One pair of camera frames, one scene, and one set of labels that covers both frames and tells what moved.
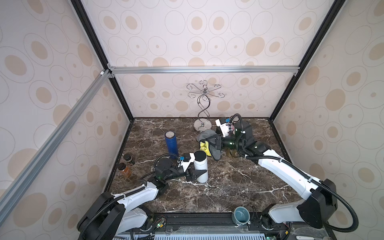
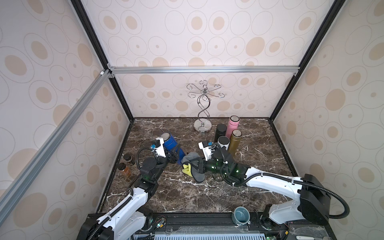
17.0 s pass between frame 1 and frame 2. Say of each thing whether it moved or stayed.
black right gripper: moved
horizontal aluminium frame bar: stayed
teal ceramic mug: stayed
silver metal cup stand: stayed
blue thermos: moved
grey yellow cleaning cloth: moved
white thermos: moved
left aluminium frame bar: stayed
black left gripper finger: moved
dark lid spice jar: stayed
